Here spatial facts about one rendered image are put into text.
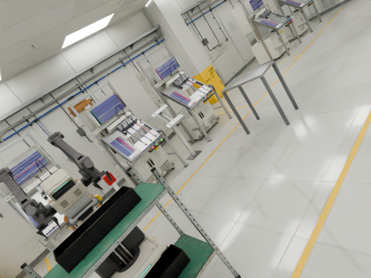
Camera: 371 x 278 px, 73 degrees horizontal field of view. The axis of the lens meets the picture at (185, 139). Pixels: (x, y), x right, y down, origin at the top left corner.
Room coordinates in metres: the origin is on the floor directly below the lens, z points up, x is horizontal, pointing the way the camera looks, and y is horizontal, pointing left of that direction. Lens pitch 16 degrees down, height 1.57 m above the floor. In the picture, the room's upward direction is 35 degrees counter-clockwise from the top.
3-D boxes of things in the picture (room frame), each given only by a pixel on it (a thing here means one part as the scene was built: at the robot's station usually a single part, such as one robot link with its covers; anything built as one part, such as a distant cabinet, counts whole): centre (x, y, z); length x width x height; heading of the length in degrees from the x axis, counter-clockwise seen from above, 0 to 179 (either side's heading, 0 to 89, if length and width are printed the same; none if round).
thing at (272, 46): (6.91, -3.43, 0.95); 1.36 x 0.82 x 1.90; 30
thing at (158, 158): (4.38, 0.88, 0.31); 0.70 x 0.65 x 0.62; 120
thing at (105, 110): (4.31, 0.77, 1.52); 0.51 x 0.13 x 0.27; 120
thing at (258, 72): (3.48, -1.22, 0.40); 0.70 x 0.45 x 0.80; 37
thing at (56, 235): (3.50, 2.03, 0.66); 1.01 x 0.73 x 1.31; 30
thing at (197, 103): (4.97, -0.47, 0.65); 1.01 x 0.73 x 1.29; 30
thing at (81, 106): (4.51, 1.02, 1.82); 0.68 x 0.30 x 0.20; 120
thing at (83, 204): (1.92, 1.00, 0.99); 0.28 x 0.16 x 0.22; 119
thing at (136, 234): (2.26, 1.18, 0.59); 0.55 x 0.34 x 0.83; 119
